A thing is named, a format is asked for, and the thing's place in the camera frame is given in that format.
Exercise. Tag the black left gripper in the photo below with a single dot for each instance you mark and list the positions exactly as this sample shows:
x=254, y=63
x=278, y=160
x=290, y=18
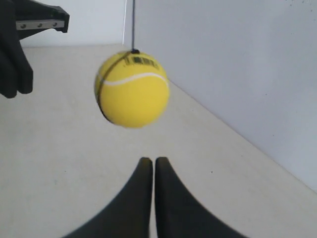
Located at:
x=26, y=18

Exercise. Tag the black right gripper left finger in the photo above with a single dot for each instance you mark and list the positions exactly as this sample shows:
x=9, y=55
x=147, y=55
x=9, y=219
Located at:
x=128, y=214

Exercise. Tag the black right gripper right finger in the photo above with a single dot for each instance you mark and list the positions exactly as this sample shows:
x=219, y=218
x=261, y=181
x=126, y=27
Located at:
x=178, y=213

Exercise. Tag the yellow tennis ball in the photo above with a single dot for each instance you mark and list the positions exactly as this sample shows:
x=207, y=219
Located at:
x=131, y=89

